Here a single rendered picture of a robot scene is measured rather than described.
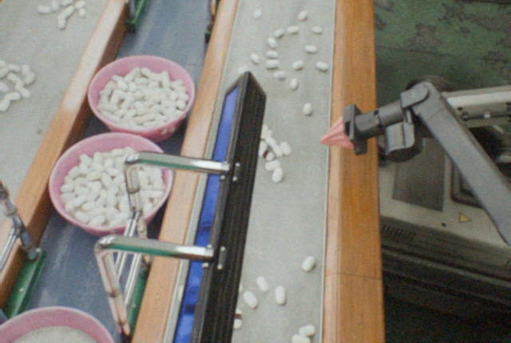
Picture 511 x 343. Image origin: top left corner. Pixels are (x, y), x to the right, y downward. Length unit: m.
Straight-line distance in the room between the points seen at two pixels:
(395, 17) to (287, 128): 1.81
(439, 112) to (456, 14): 2.21
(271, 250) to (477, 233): 0.71
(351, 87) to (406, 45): 1.47
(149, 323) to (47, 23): 0.97
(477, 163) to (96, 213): 0.78
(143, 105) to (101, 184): 0.25
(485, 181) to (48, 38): 1.20
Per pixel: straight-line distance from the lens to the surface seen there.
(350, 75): 1.57
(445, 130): 1.10
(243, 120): 0.93
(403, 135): 1.15
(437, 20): 3.22
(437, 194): 1.75
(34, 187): 1.32
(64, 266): 1.30
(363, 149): 1.21
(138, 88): 1.51
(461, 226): 1.72
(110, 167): 1.35
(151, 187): 1.31
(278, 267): 1.20
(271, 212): 1.27
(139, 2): 1.83
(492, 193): 1.01
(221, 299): 0.78
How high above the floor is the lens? 1.80
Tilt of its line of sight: 51 degrees down
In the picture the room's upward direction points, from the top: 7 degrees clockwise
